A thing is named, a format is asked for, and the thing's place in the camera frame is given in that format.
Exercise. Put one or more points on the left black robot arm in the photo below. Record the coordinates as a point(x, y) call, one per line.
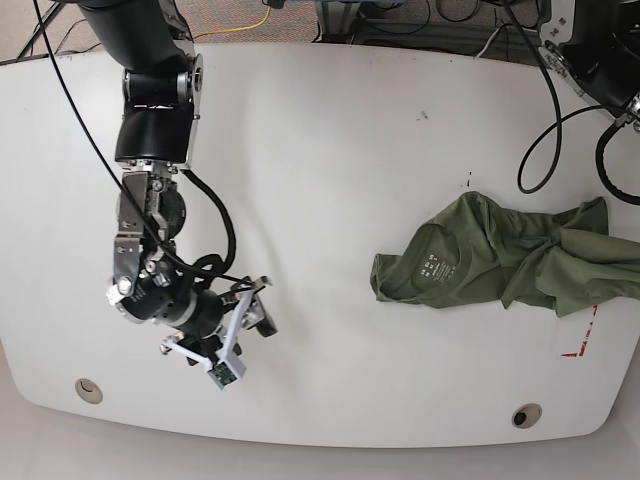
point(594, 46)

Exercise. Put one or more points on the red tape rectangle marking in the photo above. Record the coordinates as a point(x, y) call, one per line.
point(572, 334)

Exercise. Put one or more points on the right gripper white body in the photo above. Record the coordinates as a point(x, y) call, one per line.
point(207, 324)

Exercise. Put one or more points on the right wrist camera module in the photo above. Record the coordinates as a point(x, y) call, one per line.
point(227, 371)

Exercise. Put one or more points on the olive green t-shirt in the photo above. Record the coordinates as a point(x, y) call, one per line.
point(476, 251)

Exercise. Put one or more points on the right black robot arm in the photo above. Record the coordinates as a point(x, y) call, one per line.
point(162, 86)

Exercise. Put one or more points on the right table cable grommet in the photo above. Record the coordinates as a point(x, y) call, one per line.
point(526, 416)

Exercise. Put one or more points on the table cable grommet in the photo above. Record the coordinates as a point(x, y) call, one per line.
point(526, 416)
point(88, 391)

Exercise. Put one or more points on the metal frame rack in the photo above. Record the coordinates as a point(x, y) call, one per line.
point(471, 28)

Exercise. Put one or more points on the left table cable grommet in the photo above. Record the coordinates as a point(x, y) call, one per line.
point(88, 391)

